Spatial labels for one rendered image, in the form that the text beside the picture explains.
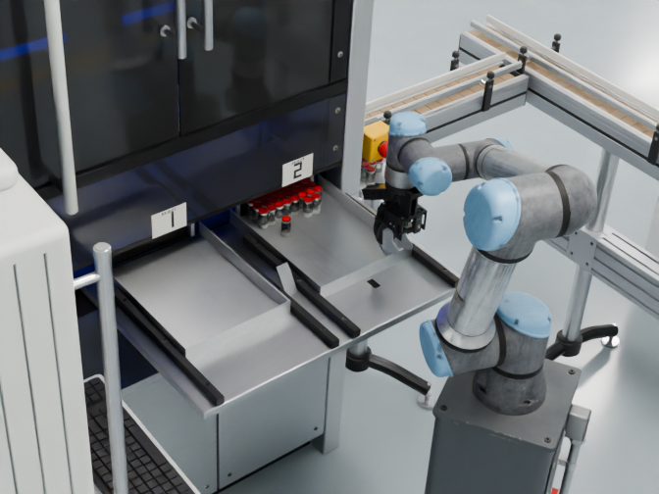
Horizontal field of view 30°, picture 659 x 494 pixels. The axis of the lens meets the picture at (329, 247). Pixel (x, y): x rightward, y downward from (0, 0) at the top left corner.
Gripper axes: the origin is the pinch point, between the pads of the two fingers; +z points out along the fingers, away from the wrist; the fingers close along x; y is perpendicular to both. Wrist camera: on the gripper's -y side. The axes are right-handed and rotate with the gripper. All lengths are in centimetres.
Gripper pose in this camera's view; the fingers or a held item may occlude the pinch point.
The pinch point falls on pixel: (387, 250)
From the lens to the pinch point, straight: 272.7
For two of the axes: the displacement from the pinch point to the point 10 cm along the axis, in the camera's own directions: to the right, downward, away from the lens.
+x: 7.8, -3.5, 5.2
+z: -0.5, 7.9, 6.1
